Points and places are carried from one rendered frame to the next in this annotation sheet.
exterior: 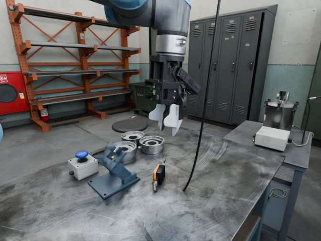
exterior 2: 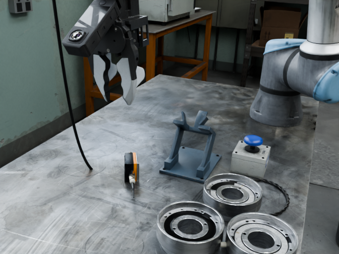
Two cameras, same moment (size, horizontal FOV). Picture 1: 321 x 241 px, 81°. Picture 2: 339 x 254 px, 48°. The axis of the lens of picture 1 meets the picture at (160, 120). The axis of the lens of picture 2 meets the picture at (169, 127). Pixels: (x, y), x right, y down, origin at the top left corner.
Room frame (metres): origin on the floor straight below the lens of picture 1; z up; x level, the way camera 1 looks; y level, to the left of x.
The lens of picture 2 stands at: (1.16, -0.18, 1.21)
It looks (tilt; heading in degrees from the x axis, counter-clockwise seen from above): 24 degrees down; 157
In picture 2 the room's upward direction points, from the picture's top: 3 degrees clockwise
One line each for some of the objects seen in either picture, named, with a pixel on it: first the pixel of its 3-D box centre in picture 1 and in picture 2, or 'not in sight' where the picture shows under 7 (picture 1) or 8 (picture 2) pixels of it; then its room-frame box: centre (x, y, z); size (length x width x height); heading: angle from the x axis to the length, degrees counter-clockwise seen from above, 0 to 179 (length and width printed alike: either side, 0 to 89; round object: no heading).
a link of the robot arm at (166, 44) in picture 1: (171, 47); not in sight; (0.49, -0.03, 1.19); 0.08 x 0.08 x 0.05
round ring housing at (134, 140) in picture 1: (133, 138); (260, 244); (0.79, 0.13, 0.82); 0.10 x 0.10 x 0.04
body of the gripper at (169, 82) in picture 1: (166, 80); (117, 17); (0.49, -0.01, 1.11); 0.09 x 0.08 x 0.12; 131
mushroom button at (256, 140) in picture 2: (82, 158); (252, 147); (0.56, 0.26, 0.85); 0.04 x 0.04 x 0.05
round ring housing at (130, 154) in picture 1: (123, 151); (231, 197); (0.67, 0.15, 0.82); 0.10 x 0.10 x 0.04
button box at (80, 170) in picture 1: (81, 166); (251, 156); (0.55, 0.26, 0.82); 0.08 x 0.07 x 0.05; 136
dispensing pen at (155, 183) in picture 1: (161, 170); (129, 173); (0.53, 0.00, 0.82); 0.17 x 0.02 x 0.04; 166
